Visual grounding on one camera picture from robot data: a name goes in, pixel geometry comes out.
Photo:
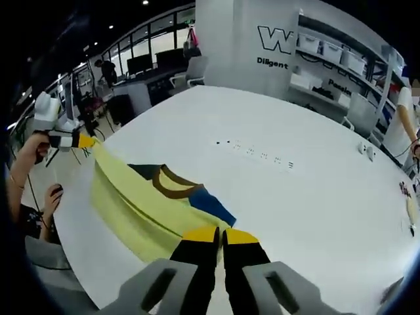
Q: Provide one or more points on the black computer mouse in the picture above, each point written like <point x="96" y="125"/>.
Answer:
<point x="56" y="189"/>

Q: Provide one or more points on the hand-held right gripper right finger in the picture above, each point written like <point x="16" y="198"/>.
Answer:
<point x="243" y="259"/>

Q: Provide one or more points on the beige elongated object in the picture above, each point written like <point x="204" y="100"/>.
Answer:
<point x="410" y="210"/>

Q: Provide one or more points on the white storage bin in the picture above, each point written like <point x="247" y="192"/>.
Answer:
<point x="310" y="43"/>
<point x="352" y="60"/>
<point x="332" y="50"/>

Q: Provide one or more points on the grey mesh office chair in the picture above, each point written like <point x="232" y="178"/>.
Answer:
<point x="52" y="262"/>

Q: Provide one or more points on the metal shelf rack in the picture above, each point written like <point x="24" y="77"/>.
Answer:
<point x="354" y="59"/>

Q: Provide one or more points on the inlaid table socket strip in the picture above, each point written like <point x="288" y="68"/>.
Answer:
<point x="259" y="154"/>

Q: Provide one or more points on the black shelf item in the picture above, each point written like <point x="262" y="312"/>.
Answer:
<point x="323" y="92"/>

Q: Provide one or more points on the person's left hand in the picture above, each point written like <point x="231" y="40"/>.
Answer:
<point x="37" y="147"/>

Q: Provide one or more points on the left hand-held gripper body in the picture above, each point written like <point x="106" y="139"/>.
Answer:
<point x="47" y="113"/>

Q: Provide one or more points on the black computer tower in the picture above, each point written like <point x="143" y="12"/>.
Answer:
<point x="121" y="110"/>

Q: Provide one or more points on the black desk monitor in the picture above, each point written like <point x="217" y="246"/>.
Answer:
<point x="139" y="64"/>
<point x="170" y="59"/>

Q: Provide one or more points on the thin gold bangle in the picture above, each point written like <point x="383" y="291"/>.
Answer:
<point x="16" y="181"/>

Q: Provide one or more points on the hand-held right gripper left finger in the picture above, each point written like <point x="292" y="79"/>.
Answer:
<point x="197" y="262"/>

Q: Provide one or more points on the yellow blue colour-block garment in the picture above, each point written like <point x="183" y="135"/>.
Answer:
<point x="131" y="197"/>

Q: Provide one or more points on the large tilted monitor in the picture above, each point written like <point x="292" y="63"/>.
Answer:
<point x="69" y="101"/>

